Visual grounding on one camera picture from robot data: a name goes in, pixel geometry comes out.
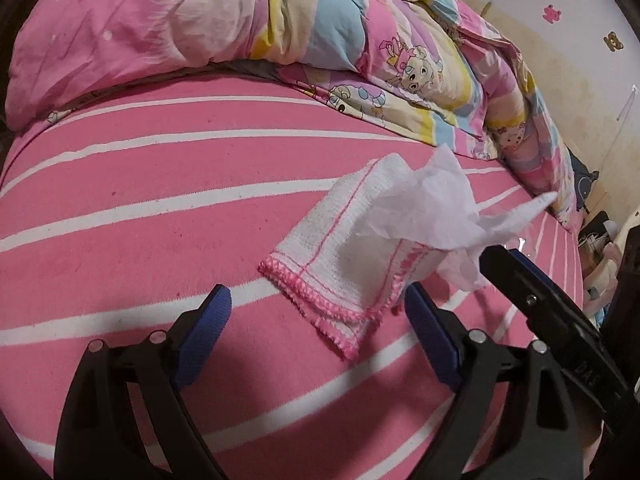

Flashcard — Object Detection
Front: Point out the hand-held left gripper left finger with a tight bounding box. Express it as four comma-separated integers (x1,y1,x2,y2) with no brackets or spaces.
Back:
52,284,232,480

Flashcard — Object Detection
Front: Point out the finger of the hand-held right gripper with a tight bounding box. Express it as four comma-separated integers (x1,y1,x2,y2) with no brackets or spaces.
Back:
509,249,604,335
479,245,629,414

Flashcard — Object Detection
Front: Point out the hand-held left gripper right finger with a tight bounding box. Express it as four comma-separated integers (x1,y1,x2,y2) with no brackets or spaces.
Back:
404,283,586,480

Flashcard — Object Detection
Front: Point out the white tissue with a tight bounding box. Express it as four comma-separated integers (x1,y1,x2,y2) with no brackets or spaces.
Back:
350,144,559,292

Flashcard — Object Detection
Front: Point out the white cloth with pink trim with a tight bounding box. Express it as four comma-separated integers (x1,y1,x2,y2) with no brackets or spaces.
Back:
258,155,447,361

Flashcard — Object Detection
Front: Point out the pink striped bed sheet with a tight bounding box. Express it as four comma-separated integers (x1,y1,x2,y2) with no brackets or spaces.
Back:
0,67,587,480

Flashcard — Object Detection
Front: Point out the cartoon printed pink quilt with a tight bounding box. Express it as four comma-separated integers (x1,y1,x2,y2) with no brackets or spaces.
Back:
5,0,577,232

